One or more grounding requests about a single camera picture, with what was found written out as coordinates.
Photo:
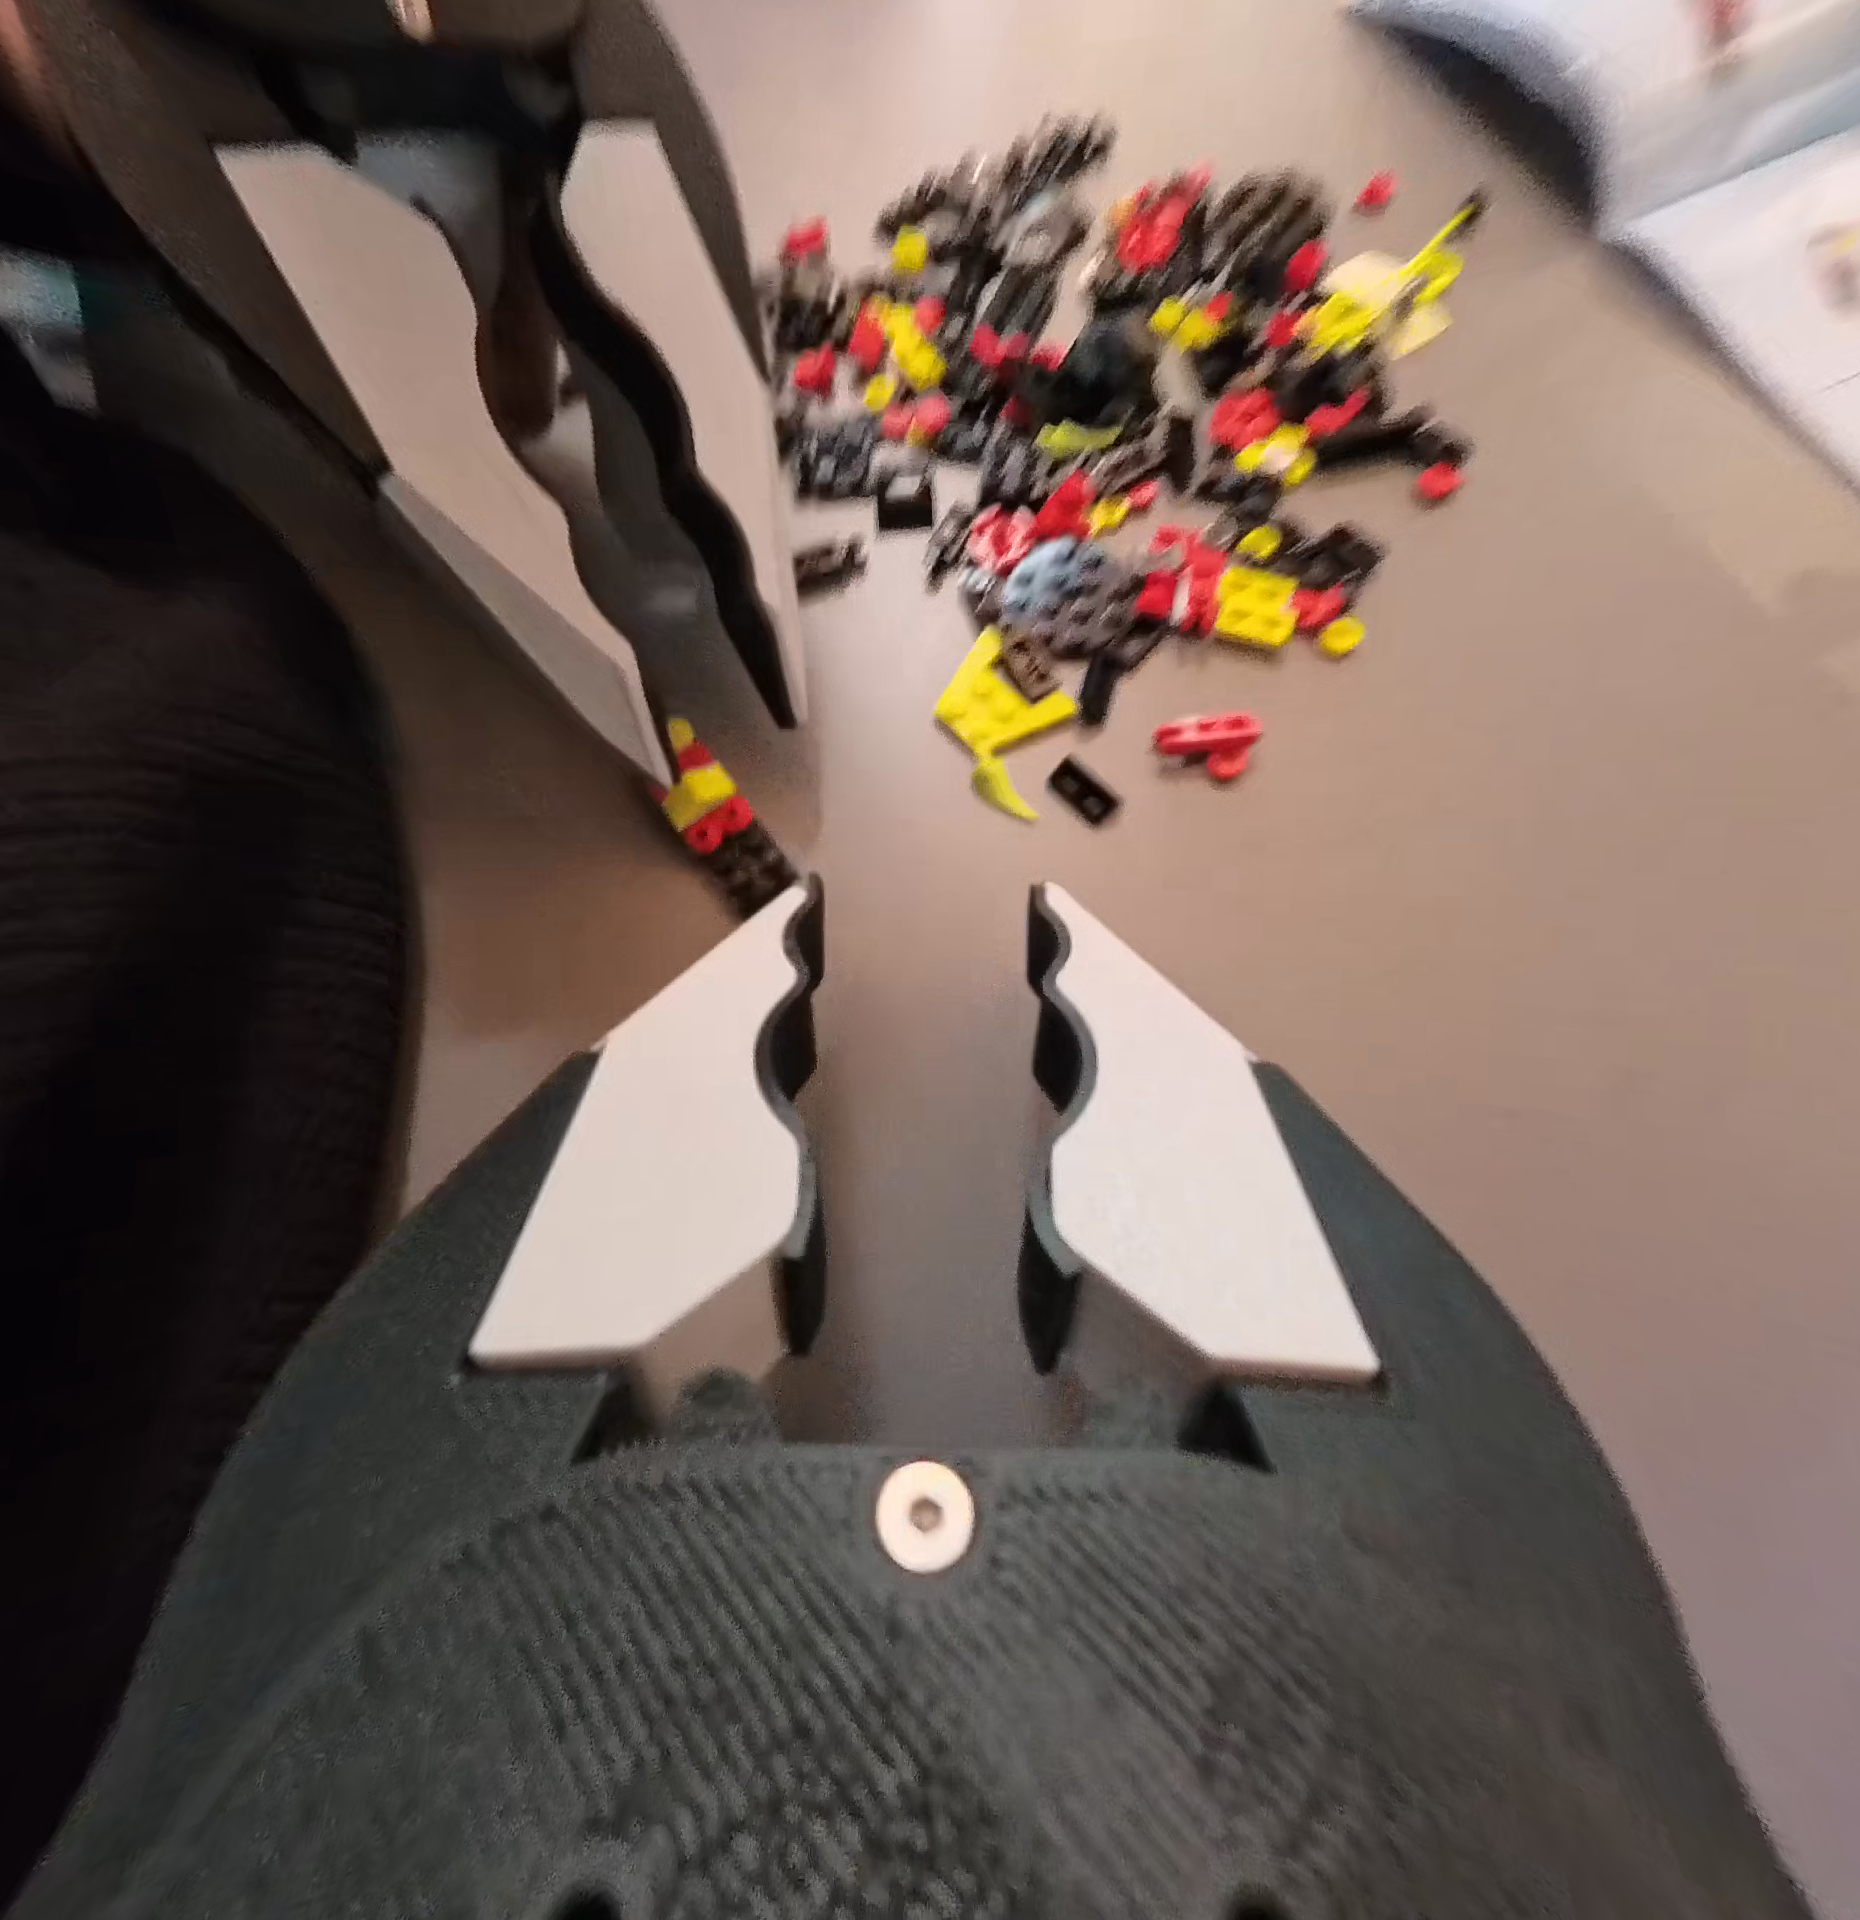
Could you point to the red yellow black lego assembly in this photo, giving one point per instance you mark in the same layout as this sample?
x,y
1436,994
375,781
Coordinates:
x,y
703,803

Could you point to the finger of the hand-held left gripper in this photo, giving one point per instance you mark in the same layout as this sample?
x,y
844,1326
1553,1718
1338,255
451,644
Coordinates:
x,y
695,344
424,424

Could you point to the black lego tile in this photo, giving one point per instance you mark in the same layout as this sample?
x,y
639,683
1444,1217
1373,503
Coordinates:
x,y
1086,790

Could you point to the yellow wedge lego plate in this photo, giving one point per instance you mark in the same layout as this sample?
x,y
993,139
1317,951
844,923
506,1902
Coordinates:
x,y
998,702

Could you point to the pile of lego pieces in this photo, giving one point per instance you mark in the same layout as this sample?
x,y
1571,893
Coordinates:
x,y
1081,388

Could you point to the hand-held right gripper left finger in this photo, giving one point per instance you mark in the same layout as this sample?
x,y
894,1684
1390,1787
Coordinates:
x,y
660,1197

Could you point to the red lego clip plate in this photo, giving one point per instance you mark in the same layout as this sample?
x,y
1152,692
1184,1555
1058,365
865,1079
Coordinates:
x,y
1206,734

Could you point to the lime lego horn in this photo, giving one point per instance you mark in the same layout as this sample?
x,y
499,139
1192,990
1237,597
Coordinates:
x,y
1009,787

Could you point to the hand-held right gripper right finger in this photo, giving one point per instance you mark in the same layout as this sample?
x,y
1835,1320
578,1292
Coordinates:
x,y
1199,1197

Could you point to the lego instruction booklet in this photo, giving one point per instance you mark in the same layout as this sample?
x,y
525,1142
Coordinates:
x,y
1698,178

